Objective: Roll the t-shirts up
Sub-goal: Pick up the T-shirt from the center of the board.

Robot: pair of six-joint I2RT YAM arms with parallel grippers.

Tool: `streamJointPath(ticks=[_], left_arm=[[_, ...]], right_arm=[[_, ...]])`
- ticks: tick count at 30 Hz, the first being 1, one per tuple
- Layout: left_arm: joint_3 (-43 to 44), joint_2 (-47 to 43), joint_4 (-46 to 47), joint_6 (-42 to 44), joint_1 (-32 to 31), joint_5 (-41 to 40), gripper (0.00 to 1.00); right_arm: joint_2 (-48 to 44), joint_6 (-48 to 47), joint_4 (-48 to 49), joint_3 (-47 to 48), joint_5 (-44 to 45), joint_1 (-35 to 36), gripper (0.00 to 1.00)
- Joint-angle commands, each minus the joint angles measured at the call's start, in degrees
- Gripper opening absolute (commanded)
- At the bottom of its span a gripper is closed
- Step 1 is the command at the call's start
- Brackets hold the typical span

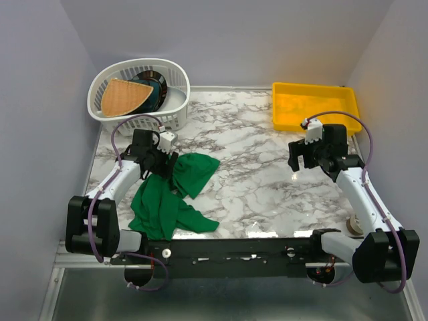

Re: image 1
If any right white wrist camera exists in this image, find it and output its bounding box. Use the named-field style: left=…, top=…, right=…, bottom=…
left=301, top=118, right=323, bottom=144

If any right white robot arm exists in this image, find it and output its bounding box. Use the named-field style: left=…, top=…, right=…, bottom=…
left=288, top=118, right=420, bottom=283

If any orange woven fan mat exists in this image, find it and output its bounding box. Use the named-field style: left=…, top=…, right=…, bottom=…
left=101, top=78, right=153, bottom=118

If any yellow plastic tray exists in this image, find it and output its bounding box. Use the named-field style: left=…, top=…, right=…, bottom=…
left=272, top=82, right=362, bottom=136

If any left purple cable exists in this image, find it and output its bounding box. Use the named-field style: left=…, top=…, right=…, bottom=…
left=79, top=114, right=168, bottom=292

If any aluminium frame rail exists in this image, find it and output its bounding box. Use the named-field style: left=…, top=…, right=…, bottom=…
left=53, top=241, right=112, bottom=269

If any white plastic laundry basket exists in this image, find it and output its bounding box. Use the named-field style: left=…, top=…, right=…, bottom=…
left=87, top=58, right=191, bottom=132

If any green t shirt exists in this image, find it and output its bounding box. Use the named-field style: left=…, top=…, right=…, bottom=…
left=128, top=153, right=220, bottom=241

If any dark teal round plate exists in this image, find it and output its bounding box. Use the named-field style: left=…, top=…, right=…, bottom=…
left=130, top=70, right=168, bottom=114

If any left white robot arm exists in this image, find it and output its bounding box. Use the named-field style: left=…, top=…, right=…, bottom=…
left=65, top=129, right=178, bottom=264

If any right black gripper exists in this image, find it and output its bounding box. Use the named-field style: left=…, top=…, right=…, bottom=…
left=288, top=134, right=330, bottom=172

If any tape roll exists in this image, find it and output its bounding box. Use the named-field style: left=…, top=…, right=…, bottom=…
left=346, top=215, right=364, bottom=236

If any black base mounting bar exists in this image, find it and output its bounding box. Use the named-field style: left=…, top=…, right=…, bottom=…
left=110, top=237, right=348, bottom=284

